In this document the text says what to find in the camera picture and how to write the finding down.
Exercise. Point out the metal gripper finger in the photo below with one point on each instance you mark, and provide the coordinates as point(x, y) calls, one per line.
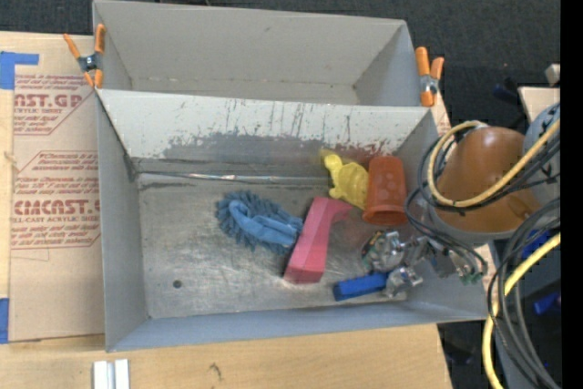
point(402, 280)
point(385, 248)

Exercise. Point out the blue flat block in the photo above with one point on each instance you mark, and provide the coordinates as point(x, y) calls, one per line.
point(357, 286)

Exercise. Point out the orange plastic cup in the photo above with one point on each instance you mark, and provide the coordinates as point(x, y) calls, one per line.
point(387, 191)

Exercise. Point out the pink flat block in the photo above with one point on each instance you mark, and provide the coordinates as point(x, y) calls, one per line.
point(314, 241)

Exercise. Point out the yellow toy turtle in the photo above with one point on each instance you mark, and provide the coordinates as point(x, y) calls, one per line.
point(350, 182)

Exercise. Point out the blue chenille duster mitt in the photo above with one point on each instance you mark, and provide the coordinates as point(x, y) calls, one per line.
point(257, 223)

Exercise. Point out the grey metal bin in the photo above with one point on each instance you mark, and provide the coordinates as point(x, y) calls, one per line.
point(218, 259)

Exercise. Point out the brown cardboard board red print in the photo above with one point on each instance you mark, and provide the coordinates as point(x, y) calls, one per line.
point(54, 278)

